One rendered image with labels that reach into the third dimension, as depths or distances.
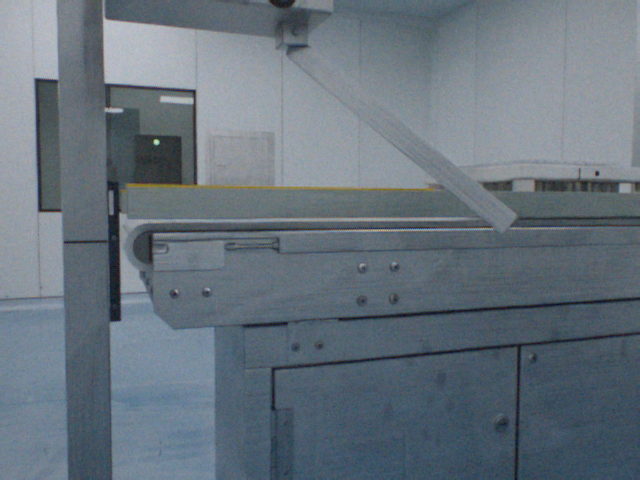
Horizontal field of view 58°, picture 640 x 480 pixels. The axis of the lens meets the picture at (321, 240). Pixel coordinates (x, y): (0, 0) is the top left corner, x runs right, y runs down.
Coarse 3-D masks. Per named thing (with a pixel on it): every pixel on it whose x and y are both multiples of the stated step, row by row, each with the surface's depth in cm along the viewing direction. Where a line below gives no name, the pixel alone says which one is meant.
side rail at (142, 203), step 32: (128, 192) 56; (160, 192) 57; (192, 192) 58; (224, 192) 59; (256, 192) 60; (288, 192) 62; (320, 192) 63; (352, 192) 64; (384, 192) 65; (416, 192) 67; (448, 192) 68; (512, 192) 71; (544, 192) 73; (576, 192) 75
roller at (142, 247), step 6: (144, 234) 58; (150, 234) 58; (138, 240) 58; (144, 240) 58; (150, 240) 58; (138, 246) 58; (144, 246) 58; (150, 246) 58; (138, 252) 58; (144, 252) 58; (150, 252) 58; (138, 258) 58; (144, 258) 58; (150, 258) 58
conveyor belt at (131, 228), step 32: (128, 224) 71; (160, 224) 59; (192, 224) 60; (224, 224) 61; (256, 224) 62; (288, 224) 64; (320, 224) 65; (352, 224) 66; (384, 224) 68; (416, 224) 69; (448, 224) 70; (480, 224) 72; (512, 224) 74; (544, 224) 75; (576, 224) 77; (608, 224) 79; (128, 256) 58
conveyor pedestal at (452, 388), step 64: (384, 320) 71; (448, 320) 74; (512, 320) 78; (576, 320) 82; (256, 384) 66; (320, 384) 70; (384, 384) 73; (448, 384) 76; (512, 384) 80; (576, 384) 84; (256, 448) 67; (320, 448) 70; (384, 448) 73; (448, 448) 77; (512, 448) 80; (576, 448) 84
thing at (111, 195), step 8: (112, 184) 82; (112, 192) 82; (112, 200) 82; (112, 208) 82; (112, 216) 82; (112, 224) 82; (112, 232) 82; (112, 240) 82; (112, 248) 82; (112, 256) 83; (112, 264) 83; (112, 272) 83; (112, 280) 83; (112, 288) 83; (112, 296) 83; (112, 304) 83; (120, 304) 83; (112, 312) 83; (120, 312) 83; (112, 320) 83; (120, 320) 83
